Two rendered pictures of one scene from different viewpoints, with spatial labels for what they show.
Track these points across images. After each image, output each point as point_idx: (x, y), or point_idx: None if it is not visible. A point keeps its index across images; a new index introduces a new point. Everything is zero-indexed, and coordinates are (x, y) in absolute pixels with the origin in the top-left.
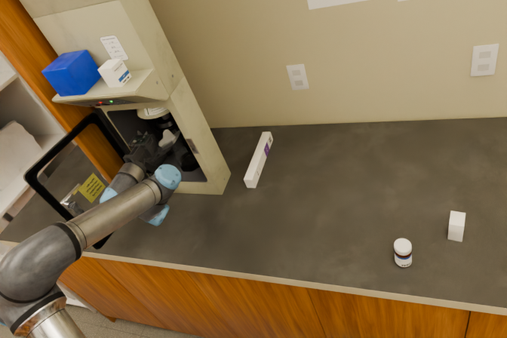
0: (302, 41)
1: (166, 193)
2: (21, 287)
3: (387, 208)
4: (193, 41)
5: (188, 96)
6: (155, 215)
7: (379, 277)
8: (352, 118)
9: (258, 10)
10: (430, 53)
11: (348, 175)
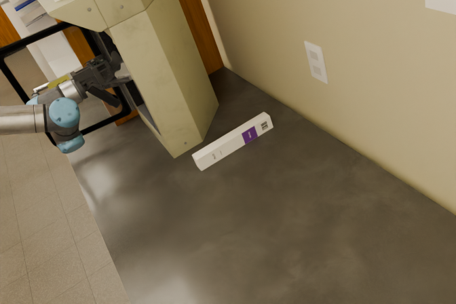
0: (318, 15)
1: (53, 127)
2: None
3: (268, 290)
4: None
5: (146, 36)
6: (60, 142)
7: None
8: (376, 152)
9: None
10: None
11: (283, 221)
